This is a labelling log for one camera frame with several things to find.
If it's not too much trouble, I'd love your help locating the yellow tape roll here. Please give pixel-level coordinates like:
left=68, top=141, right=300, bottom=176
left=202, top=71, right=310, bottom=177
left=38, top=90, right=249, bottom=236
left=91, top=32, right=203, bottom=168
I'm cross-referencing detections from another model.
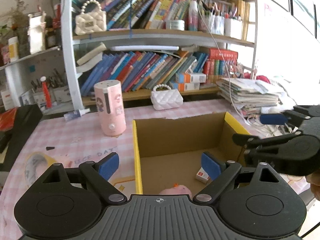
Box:
left=24, top=152, right=56, bottom=187

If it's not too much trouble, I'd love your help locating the pink plush toy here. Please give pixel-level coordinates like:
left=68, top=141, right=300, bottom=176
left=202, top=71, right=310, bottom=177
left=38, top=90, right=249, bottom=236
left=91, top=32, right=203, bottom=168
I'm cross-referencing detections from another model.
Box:
left=159, top=184, right=192, bottom=198

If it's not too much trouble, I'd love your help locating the person's right hand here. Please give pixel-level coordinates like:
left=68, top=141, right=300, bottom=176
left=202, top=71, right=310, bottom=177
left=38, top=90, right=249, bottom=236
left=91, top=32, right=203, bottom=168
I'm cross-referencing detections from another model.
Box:
left=306, top=170, right=320, bottom=201

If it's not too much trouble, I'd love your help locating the stack of newspapers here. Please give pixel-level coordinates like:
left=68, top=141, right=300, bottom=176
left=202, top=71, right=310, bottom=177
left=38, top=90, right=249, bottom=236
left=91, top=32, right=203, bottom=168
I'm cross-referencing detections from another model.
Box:
left=216, top=77, right=280, bottom=116

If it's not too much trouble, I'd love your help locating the small white red box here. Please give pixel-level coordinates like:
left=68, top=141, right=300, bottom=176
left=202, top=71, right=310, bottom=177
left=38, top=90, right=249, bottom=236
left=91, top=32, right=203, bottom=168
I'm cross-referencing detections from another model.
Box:
left=195, top=168, right=210, bottom=184

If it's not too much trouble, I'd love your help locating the pink checkered tablecloth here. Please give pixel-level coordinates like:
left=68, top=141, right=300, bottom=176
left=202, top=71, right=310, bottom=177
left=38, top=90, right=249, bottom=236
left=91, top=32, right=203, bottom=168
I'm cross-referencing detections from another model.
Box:
left=0, top=98, right=308, bottom=240

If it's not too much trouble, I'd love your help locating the yellow cardboard box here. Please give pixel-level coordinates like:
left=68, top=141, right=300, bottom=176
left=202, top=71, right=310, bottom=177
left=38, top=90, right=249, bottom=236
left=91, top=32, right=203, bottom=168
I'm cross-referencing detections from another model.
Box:
left=132, top=112, right=249, bottom=195

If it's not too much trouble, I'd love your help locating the small spray bottle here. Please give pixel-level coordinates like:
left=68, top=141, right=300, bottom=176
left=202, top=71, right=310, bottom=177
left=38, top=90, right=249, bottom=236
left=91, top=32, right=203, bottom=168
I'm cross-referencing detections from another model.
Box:
left=63, top=108, right=91, bottom=122

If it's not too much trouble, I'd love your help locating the orange white medicine box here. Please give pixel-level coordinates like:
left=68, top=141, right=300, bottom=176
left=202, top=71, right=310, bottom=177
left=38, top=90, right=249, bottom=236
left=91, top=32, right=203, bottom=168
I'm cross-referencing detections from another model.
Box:
left=175, top=73, right=207, bottom=83

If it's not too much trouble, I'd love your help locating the red thick dictionary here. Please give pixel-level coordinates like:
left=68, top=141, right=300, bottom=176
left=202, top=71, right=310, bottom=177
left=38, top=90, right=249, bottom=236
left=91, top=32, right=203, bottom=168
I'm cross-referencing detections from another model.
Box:
left=203, top=48, right=239, bottom=83

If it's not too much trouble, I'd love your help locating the white quilted pearl handbag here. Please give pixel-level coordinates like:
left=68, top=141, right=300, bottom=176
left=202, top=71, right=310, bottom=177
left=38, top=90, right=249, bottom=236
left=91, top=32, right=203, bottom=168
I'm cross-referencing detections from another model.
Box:
left=150, top=84, right=183, bottom=111

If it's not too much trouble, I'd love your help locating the red tassel ornament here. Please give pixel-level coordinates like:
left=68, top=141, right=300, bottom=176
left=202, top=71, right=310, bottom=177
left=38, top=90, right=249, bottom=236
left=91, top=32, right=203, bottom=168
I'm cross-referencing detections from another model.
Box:
left=40, top=76, right=52, bottom=108

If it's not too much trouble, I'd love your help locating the white pen holder cup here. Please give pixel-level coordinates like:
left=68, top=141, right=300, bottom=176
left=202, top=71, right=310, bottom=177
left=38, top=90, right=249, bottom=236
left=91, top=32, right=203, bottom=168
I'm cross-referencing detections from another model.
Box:
left=224, top=18, right=242, bottom=40

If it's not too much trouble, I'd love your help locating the pink cylindrical humidifier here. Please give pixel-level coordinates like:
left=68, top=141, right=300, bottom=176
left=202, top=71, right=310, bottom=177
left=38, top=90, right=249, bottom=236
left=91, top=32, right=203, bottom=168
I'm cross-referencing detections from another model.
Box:
left=94, top=80, right=126, bottom=137

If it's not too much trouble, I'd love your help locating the cream quilted pearl handbag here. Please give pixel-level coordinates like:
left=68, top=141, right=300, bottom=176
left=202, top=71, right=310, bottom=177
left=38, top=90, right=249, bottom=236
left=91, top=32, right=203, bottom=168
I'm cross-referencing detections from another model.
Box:
left=75, top=0, right=107, bottom=36

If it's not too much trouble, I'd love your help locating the white cable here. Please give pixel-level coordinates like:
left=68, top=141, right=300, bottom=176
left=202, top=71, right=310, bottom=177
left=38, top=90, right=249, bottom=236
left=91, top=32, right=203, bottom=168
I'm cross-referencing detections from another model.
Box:
left=188, top=0, right=251, bottom=126

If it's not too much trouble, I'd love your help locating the white bookshelf frame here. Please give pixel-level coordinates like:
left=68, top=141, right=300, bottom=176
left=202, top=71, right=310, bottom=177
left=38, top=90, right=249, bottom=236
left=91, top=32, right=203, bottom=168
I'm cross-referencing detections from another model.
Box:
left=61, top=0, right=258, bottom=109

